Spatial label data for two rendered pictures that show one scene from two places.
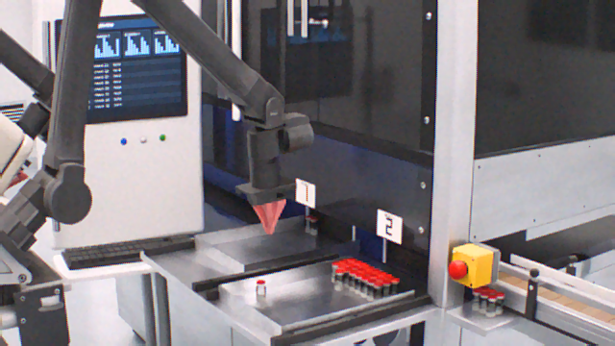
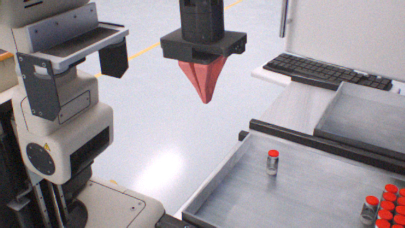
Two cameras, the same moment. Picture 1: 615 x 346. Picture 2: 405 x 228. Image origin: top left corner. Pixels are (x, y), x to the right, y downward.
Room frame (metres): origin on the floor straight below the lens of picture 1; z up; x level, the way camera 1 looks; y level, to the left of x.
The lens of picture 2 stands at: (1.29, -0.36, 1.36)
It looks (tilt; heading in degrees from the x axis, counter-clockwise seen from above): 30 degrees down; 64
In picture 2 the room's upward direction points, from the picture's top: straight up
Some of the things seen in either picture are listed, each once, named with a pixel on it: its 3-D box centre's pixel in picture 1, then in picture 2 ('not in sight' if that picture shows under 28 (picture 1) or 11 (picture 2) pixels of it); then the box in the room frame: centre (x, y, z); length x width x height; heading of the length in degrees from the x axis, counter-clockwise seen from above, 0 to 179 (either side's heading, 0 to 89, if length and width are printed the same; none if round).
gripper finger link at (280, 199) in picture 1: (262, 211); (197, 70); (1.49, 0.09, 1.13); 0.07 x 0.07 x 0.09; 35
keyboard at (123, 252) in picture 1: (130, 250); (325, 73); (2.15, 0.50, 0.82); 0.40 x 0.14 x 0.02; 116
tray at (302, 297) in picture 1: (315, 295); (310, 207); (1.65, -0.02, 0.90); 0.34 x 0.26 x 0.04; 124
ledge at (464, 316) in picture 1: (487, 315); not in sight; (1.58, -0.39, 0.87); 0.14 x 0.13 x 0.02; 124
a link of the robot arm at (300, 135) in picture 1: (278, 122); not in sight; (1.52, 0.05, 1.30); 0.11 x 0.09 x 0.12; 129
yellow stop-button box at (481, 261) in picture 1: (474, 264); not in sight; (1.57, -0.35, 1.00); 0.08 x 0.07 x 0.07; 124
